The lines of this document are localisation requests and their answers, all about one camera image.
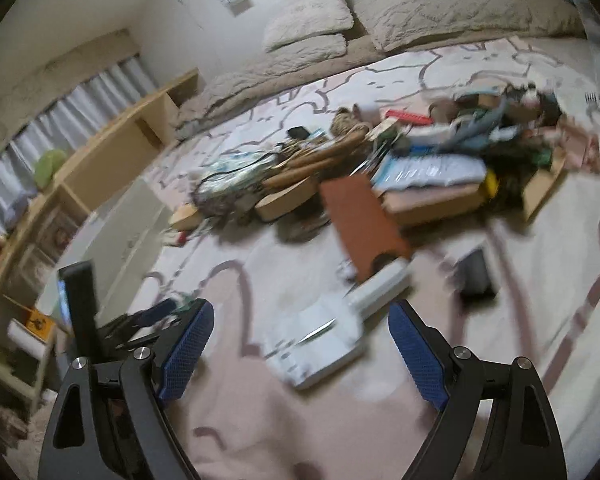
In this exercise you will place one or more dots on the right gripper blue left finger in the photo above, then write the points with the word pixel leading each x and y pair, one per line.
pixel 153 376

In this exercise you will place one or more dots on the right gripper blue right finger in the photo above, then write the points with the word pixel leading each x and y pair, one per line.
pixel 451 379

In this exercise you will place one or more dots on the white grey plastic gadget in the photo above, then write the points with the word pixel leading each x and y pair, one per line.
pixel 304 347

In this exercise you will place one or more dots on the brown leather sleeve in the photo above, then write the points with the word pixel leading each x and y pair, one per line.
pixel 370 237

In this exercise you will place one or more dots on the yellow box on shelf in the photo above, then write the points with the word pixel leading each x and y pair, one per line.
pixel 38 324

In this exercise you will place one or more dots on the wooden bedside shelf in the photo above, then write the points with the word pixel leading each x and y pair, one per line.
pixel 105 165

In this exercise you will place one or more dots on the white storage box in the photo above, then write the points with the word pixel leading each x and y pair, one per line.
pixel 122 238

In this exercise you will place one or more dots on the white lighter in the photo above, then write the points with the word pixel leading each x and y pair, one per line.
pixel 380 289

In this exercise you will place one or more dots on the oval wooden box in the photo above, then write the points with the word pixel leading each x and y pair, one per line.
pixel 186 218

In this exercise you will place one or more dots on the grey blue curtain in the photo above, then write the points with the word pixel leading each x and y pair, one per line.
pixel 68 124

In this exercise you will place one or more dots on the green plush toy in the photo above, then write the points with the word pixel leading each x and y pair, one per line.
pixel 47 166

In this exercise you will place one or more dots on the floral fabric pouch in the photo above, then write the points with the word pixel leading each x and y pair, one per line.
pixel 233 182

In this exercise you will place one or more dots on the round cork block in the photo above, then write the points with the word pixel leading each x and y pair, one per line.
pixel 276 205

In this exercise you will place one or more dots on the beige printed curtain valance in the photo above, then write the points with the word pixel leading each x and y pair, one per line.
pixel 56 78

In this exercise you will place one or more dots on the beige folded quilt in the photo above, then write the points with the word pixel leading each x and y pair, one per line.
pixel 254 79

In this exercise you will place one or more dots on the jute twine ball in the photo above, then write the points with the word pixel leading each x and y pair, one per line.
pixel 345 121

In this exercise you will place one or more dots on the beige quilted pillow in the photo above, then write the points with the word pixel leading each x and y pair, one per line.
pixel 395 24

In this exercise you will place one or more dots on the fluffy cream pillow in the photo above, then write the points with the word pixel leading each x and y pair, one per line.
pixel 302 19

